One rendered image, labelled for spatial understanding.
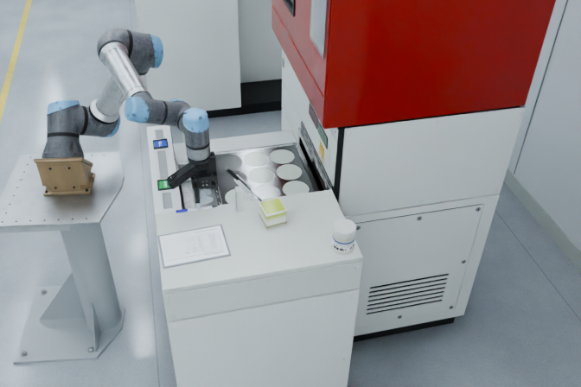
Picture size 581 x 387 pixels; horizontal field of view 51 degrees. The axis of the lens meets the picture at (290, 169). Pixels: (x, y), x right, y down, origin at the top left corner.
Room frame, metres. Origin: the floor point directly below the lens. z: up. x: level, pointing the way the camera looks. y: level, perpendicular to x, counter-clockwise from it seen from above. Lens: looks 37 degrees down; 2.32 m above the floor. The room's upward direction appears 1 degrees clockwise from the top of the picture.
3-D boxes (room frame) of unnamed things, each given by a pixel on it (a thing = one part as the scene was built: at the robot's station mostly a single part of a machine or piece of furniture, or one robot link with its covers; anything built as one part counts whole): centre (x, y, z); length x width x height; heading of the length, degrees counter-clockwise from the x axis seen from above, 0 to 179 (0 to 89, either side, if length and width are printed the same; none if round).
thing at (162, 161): (1.80, 0.48, 0.89); 0.55 x 0.09 x 0.14; 14
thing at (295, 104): (2.07, -0.06, 1.02); 0.82 x 0.03 x 0.40; 14
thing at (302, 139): (1.89, -0.09, 0.89); 0.44 x 0.02 x 0.10; 14
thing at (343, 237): (1.38, -0.17, 1.01); 0.07 x 0.07 x 0.10
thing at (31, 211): (1.83, 0.89, 0.75); 0.45 x 0.44 x 0.13; 96
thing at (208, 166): (1.53, 0.28, 1.14); 0.09 x 0.08 x 0.12; 105
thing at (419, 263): (2.15, -0.39, 0.41); 0.82 x 0.71 x 0.82; 14
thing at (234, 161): (1.82, 0.11, 0.90); 0.34 x 0.34 x 0.01; 14
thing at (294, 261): (1.43, 0.11, 0.89); 0.62 x 0.35 x 0.14; 104
